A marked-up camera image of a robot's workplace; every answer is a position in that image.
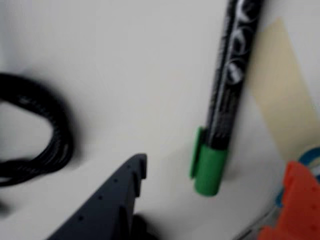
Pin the green and black marker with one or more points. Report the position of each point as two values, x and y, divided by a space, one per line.
230 87

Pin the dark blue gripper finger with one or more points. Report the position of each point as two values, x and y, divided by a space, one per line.
107 207

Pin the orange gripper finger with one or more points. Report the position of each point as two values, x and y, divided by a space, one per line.
300 200

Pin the wide beige masking tape strip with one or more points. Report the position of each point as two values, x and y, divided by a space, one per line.
282 87

